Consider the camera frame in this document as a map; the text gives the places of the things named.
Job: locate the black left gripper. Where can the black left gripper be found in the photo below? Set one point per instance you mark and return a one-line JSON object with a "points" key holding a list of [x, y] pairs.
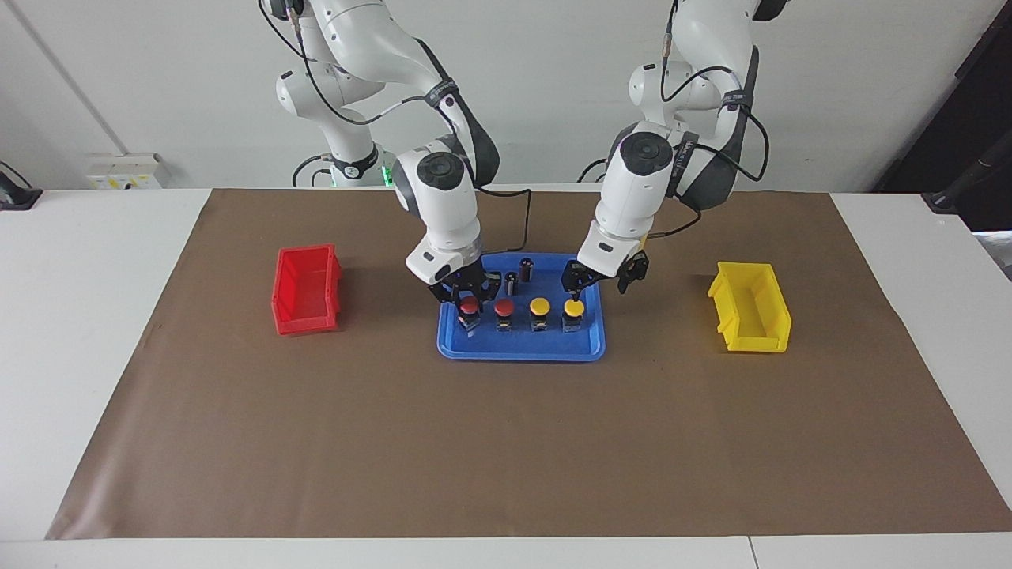
{"points": [[609, 273]]}

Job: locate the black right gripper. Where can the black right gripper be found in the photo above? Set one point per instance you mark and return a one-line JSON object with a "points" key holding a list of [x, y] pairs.
{"points": [[462, 284]]}

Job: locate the red push button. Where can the red push button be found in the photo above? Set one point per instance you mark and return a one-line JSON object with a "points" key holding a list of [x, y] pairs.
{"points": [[470, 303], [504, 305]]}

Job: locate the yellow push button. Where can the yellow push button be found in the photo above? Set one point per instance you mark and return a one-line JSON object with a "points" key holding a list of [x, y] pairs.
{"points": [[540, 305], [574, 308]]}

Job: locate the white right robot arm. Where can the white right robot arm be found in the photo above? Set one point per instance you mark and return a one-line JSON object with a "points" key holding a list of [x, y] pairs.
{"points": [[439, 205]]}

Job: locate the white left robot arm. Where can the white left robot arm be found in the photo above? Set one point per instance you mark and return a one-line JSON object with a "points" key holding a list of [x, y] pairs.
{"points": [[632, 197]]}

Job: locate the black cylindrical capacitor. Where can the black cylindrical capacitor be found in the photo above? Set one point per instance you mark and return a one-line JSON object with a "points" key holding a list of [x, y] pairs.
{"points": [[526, 270], [511, 284]]}

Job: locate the blue plastic tray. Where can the blue plastic tray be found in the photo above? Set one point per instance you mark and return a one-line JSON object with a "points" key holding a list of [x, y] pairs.
{"points": [[522, 344]]}

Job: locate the yellow plastic bin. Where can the yellow plastic bin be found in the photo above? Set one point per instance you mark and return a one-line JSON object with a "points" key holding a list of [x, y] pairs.
{"points": [[751, 312]]}

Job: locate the brown table mat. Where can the brown table mat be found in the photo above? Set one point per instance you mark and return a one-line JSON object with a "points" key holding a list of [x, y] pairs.
{"points": [[506, 442]]}

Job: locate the red plastic bin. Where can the red plastic bin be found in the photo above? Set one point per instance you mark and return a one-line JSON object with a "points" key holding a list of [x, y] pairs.
{"points": [[304, 288]]}

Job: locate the black tripod stand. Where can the black tripod stand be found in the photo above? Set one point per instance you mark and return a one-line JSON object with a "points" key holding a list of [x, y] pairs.
{"points": [[953, 194]]}

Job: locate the black board panel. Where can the black board panel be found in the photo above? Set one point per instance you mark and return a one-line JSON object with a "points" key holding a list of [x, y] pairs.
{"points": [[933, 118]]}

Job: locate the black stand foot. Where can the black stand foot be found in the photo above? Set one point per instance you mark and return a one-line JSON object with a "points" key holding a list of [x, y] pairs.
{"points": [[16, 197]]}

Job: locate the white wall socket box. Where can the white wall socket box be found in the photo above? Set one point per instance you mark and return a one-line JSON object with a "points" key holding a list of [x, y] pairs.
{"points": [[126, 172]]}

